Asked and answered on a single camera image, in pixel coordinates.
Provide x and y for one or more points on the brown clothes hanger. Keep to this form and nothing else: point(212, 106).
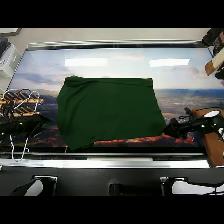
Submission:
point(20, 101)

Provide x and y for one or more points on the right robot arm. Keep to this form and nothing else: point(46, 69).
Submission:
point(203, 124)

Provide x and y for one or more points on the green garment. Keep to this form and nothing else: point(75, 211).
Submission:
point(110, 110)

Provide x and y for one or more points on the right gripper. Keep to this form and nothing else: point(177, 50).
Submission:
point(175, 129)

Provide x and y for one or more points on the brown garment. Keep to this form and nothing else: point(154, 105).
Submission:
point(213, 143)

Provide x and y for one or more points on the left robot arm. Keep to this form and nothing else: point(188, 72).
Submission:
point(23, 125)

